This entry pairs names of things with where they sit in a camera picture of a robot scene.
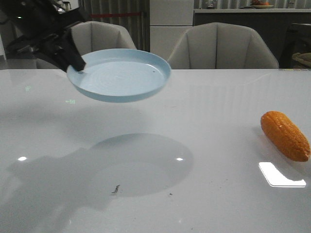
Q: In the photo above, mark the fruit bowl on counter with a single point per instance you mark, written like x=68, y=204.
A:
x=261, y=4

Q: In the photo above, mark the light blue round plate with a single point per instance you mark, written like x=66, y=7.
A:
x=120, y=75

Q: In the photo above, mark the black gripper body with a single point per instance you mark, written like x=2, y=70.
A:
x=41, y=25

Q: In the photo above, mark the dark wooden chair right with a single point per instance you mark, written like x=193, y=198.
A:
x=297, y=47

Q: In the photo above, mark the white cabinet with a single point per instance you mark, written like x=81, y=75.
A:
x=168, y=20

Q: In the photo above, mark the dark counter with light top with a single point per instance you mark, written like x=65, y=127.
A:
x=271, y=24

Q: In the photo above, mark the red barrier belt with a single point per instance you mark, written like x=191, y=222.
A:
x=132, y=14

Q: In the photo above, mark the orange corn cob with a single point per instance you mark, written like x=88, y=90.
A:
x=286, y=136

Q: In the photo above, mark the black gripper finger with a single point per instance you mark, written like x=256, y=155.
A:
x=71, y=53
x=58, y=59

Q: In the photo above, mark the right grey upholstered chair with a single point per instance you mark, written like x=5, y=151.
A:
x=221, y=46

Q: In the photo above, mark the grey upholstered chair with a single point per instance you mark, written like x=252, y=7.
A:
x=221, y=46
x=93, y=36

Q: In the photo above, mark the left grey upholstered chair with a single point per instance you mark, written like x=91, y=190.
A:
x=93, y=36

